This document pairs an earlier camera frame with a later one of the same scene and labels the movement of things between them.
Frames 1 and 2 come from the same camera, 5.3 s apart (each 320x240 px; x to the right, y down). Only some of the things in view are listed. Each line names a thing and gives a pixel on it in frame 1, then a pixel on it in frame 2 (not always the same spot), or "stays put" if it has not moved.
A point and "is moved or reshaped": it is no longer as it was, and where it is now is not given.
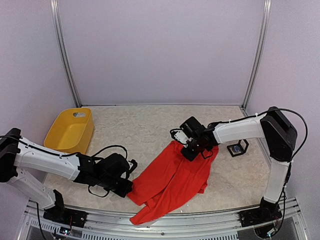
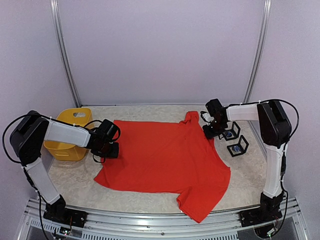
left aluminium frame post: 62,51 stays put
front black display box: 238,149 stays put
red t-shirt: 170,182 is moved or reshaped
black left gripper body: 109,184 → 107,151
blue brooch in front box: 236,148 stays put
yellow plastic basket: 71,131 stays put
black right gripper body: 192,154 → 216,129
